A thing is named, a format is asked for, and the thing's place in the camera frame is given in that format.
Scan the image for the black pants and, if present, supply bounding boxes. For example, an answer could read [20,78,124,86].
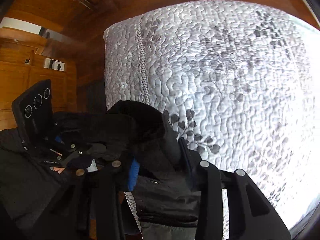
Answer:
[1,101,200,239]

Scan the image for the person's left hand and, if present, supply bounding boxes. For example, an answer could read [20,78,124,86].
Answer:
[50,167,65,174]

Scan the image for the white box on cabinet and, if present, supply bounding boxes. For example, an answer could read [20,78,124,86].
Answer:
[43,58,65,72]

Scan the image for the wooden cabinet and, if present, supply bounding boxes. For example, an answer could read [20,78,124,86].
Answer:
[1,28,77,130]

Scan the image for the grey quilted floral bedspread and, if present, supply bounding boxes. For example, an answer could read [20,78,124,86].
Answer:
[104,0,319,237]

